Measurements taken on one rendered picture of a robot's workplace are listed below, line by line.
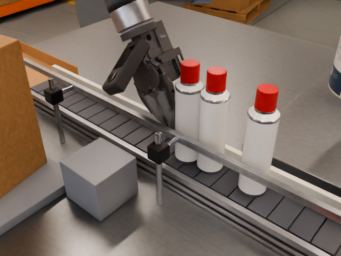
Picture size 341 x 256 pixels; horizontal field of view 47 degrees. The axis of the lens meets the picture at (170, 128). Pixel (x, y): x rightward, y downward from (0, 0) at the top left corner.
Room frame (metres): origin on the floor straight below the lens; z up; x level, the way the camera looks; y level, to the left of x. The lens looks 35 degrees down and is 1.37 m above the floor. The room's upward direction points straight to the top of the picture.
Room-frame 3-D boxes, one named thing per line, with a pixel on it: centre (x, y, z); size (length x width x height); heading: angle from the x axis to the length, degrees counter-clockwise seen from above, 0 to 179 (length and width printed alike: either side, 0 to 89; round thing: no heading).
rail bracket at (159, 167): (0.55, 0.01, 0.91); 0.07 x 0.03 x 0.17; 140
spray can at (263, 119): (0.52, -0.15, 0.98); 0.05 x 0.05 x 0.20
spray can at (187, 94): (0.61, -0.03, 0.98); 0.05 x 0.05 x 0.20
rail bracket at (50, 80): (0.74, 0.24, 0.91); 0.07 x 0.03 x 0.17; 140
